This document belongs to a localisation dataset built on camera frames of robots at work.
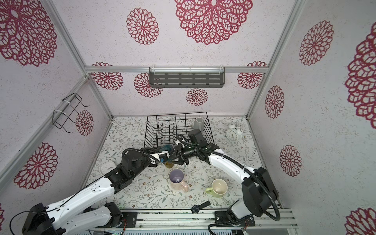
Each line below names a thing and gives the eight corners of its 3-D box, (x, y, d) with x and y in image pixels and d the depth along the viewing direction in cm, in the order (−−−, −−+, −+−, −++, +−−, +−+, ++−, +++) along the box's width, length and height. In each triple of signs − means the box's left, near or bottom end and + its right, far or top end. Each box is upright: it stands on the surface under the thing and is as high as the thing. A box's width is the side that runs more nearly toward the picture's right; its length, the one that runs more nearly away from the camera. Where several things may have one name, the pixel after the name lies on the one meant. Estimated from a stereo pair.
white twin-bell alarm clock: (234, 145, 105) (239, 134, 95) (224, 137, 110) (227, 126, 100) (238, 142, 107) (243, 131, 97) (228, 134, 112) (232, 122, 102)
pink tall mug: (169, 193, 84) (167, 186, 75) (171, 176, 91) (169, 168, 82) (188, 193, 84) (188, 186, 75) (188, 176, 91) (188, 168, 82)
